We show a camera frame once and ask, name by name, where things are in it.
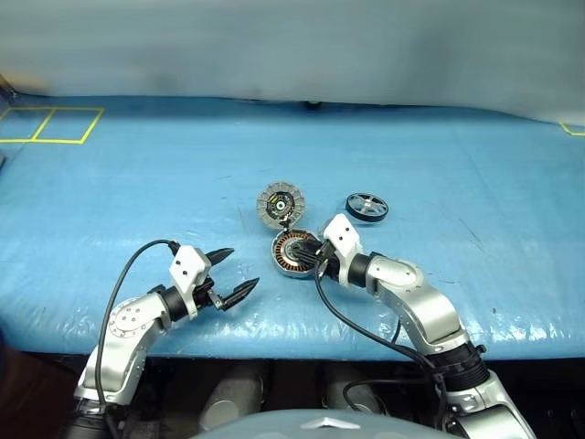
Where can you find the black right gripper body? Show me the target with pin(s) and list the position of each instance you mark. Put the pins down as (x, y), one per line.
(326, 263)

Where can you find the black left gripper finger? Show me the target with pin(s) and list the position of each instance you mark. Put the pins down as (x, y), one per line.
(240, 295)
(219, 257)

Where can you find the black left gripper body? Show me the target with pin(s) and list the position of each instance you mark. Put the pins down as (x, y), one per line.
(205, 297)

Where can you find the motor housing base copper windings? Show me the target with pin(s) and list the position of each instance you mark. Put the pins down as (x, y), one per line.
(279, 256)

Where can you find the black spoked rotor wheel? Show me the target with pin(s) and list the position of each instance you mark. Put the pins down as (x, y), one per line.
(368, 209)

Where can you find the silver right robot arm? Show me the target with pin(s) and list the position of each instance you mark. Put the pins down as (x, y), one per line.
(425, 311)

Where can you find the blue foam table cover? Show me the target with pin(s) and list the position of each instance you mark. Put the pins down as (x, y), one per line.
(137, 196)

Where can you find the dark grey rounded cylinder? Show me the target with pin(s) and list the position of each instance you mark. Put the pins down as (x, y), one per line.
(230, 398)
(352, 393)

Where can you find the grey robot torso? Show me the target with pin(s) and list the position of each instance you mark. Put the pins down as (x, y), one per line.
(320, 425)

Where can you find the yellow tape double square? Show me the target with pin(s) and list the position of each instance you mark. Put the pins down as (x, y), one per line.
(66, 141)

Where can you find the yellow tape corner mark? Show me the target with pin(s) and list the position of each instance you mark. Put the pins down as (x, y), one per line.
(571, 131)

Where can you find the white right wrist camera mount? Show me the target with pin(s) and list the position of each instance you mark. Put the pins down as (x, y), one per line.
(343, 233)

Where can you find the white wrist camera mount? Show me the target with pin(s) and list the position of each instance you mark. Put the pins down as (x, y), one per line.
(343, 233)
(186, 265)

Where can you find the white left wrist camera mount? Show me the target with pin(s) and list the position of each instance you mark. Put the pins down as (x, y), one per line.
(186, 265)

